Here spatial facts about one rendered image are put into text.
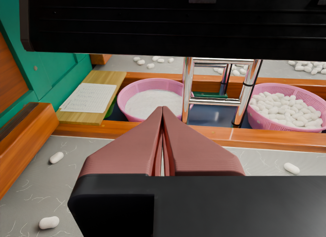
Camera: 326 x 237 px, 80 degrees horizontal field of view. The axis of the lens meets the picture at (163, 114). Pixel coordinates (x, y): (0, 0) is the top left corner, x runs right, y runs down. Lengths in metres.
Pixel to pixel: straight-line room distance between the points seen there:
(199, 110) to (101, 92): 0.38
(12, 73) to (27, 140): 0.17
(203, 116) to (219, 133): 0.21
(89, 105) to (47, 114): 0.15
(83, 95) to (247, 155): 0.54
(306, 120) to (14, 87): 0.83
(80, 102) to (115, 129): 0.17
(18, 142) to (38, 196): 0.13
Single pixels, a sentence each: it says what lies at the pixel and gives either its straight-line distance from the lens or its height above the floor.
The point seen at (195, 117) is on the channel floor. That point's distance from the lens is 0.75.
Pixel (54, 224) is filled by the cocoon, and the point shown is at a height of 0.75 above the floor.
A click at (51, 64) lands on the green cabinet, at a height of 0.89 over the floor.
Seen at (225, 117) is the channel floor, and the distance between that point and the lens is 0.78.
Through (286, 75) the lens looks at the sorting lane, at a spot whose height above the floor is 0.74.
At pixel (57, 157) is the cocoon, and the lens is 0.56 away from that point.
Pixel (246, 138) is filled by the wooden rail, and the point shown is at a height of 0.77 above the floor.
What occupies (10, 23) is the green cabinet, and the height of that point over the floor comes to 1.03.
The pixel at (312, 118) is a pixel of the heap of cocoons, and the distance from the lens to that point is 0.80.
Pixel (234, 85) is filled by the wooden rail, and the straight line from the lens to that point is 0.84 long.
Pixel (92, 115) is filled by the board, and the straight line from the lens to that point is 0.62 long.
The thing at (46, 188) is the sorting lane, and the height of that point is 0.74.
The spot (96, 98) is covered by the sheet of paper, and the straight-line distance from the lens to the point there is 0.69.
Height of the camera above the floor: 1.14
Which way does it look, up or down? 38 degrees down
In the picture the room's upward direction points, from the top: straight up
